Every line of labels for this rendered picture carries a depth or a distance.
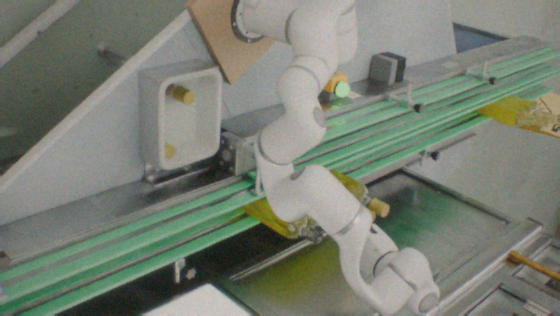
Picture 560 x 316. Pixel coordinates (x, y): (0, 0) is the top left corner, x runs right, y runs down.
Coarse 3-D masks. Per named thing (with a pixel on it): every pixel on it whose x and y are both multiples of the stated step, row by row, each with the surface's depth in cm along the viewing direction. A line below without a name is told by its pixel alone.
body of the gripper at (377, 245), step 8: (368, 232) 137; (376, 232) 139; (368, 240) 136; (376, 240) 135; (384, 240) 135; (368, 248) 136; (376, 248) 134; (384, 248) 133; (392, 248) 134; (360, 256) 139; (368, 256) 136; (376, 256) 134; (360, 264) 140; (368, 264) 137; (376, 264) 133; (368, 272) 138
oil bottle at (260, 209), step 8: (256, 200) 155; (264, 200) 154; (248, 208) 158; (256, 208) 155; (264, 208) 153; (256, 216) 156; (264, 216) 154; (272, 216) 152; (304, 216) 150; (272, 224) 152; (280, 224) 150; (288, 224) 148; (296, 224) 147; (304, 224) 148; (280, 232) 151; (288, 232) 149; (296, 232) 148
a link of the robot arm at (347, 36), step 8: (296, 8) 143; (344, 16) 131; (352, 16) 133; (288, 24) 142; (344, 24) 132; (352, 24) 134; (288, 32) 142; (344, 32) 133; (352, 32) 135; (288, 40) 144; (344, 40) 135; (352, 40) 136; (344, 48) 136; (352, 48) 137; (344, 56) 137; (352, 56) 139
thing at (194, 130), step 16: (176, 80) 138; (192, 80) 150; (208, 80) 149; (160, 96) 136; (208, 96) 150; (160, 112) 138; (176, 112) 150; (192, 112) 154; (208, 112) 152; (160, 128) 140; (176, 128) 152; (192, 128) 156; (208, 128) 154; (160, 144) 142; (176, 144) 154; (192, 144) 156; (208, 144) 155; (160, 160) 143; (176, 160) 148; (192, 160) 150
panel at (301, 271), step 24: (288, 240) 166; (240, 264) 155; (264, 264) 157; (288, 264) 157; (312, 264) 158; (336, 264) 159; (192, 288) 145; (216, 288) 146; (240, 288) 146; (264, 288) 148; (288, 288) 149; (312, 288) 149; (336, 288) 150; (144, 312) 136; (264, 312) 139; (288, 312) 141; (312, 312) 142; (336, 312) 142; (360, 312) 142
